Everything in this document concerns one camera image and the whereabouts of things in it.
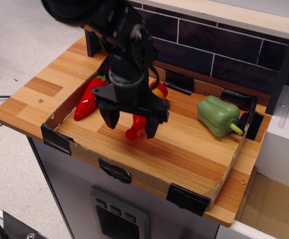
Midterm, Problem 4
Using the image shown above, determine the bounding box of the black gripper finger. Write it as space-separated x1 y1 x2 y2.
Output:
99 107 120 129
145 114 163 139

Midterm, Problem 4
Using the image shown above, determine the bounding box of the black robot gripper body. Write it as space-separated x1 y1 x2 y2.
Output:
92 68 170 122

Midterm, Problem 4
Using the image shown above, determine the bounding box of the red hot sauce bottle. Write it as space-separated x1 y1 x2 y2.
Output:
125 83 168 140

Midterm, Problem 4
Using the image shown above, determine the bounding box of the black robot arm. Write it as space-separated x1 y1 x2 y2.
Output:
42 0 170 138

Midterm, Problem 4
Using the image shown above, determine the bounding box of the cardboard fence with black tape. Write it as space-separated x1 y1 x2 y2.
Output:
40 51 265 217

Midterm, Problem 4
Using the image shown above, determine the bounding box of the red toy chili pepper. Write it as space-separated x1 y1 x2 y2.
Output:
74 75 107 121

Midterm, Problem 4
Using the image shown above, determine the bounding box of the black vertical panel left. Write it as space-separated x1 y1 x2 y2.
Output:
85 30 104 57

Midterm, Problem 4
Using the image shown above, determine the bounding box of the green toy bell pepper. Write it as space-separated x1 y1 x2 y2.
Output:
197 95 244 137

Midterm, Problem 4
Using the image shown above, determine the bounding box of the grey oven control panel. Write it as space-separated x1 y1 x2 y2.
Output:
89 187 150 239

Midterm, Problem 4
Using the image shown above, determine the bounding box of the white toy sink unit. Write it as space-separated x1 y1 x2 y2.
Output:
256 86 289 186

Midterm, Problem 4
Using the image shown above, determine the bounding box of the light wooden top shelf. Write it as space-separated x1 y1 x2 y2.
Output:
136 0 289 39

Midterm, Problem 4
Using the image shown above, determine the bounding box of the black vertical post right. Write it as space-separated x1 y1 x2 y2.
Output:
266 46 289 115

